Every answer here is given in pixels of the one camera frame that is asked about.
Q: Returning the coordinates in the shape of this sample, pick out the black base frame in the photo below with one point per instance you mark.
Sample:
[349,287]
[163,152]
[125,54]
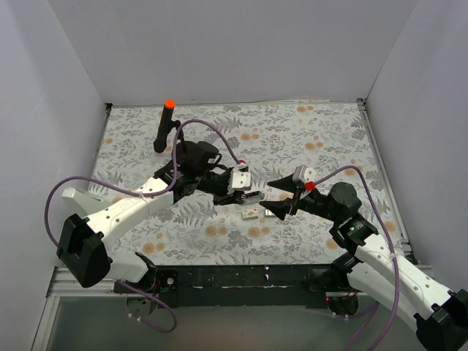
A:
[314,286]

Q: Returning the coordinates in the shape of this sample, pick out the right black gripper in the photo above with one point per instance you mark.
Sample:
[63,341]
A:
[293,199]

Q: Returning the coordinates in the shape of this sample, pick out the white staple box sleeve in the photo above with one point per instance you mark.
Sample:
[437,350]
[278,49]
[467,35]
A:
[250,213]

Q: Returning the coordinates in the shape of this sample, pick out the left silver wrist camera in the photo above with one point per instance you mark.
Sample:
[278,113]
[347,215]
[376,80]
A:
[240,180]

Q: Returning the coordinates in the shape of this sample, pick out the staple tray with staples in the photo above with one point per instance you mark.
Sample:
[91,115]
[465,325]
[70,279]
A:
[268,213]

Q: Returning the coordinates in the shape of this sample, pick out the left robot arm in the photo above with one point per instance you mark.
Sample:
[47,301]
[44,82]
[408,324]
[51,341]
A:
[84,243]

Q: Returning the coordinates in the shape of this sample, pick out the black microphone orange tip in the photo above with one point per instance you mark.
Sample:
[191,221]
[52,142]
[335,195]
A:
[165,126]

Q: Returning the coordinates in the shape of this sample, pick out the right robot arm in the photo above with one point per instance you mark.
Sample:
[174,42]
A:
[371,265]

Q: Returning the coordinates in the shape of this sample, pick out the black microphone desk stand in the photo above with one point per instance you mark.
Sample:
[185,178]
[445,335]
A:
[179,139]

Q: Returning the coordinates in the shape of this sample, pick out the white angled bracket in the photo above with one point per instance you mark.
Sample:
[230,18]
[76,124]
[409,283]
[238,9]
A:
[83,203]

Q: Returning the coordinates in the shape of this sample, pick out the beige green stapler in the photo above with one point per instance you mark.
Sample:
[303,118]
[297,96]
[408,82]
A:
[252,197]

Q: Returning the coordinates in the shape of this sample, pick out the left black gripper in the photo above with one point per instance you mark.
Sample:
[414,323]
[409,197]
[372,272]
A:
[227,197]

